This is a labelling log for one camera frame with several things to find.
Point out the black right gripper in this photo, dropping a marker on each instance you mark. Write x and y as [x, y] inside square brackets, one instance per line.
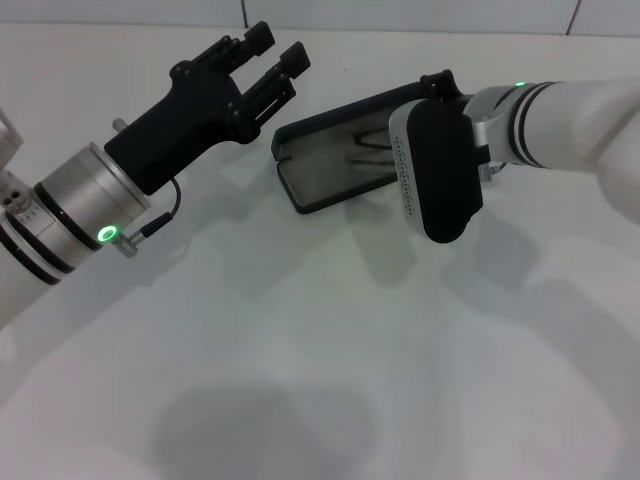
[464, 99]

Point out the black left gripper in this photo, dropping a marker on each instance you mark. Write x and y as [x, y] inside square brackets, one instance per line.
[180, 132]

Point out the black glasses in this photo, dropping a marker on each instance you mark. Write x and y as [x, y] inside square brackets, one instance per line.
[372, 142]

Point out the black glasses case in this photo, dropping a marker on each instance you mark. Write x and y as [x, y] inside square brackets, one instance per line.
[325, 130]

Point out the right gripper silver connector stub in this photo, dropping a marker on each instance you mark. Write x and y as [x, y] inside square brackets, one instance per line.
[486, 173]

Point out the gripper silver connector stub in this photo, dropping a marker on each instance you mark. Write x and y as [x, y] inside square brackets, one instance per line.
[486, 173]
[120, 125]

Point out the left gripper silver connector stub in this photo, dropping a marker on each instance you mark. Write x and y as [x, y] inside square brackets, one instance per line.
[120, 125]

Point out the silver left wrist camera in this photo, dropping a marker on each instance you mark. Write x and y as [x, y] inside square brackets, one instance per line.
[7, 140]

